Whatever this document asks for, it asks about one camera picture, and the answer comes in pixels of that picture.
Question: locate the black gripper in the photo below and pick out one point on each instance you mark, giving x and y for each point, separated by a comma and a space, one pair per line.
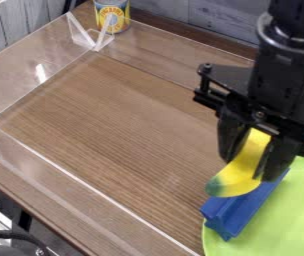
258, 97

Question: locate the yellow toy banana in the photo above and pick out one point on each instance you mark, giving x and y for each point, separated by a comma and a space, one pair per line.
236, 180

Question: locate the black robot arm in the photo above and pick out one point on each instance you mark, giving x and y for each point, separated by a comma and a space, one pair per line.
280, 26

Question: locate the green plate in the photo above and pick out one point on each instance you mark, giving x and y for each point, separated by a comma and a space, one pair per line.
275, 231

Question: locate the blue plastic block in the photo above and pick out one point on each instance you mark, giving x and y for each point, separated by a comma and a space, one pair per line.
228, 214

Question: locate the yellow labelled tin can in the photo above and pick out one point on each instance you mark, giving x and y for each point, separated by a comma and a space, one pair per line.
113, 11

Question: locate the clear acrylic barrier wall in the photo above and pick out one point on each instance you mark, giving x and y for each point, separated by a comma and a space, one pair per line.
107, 147

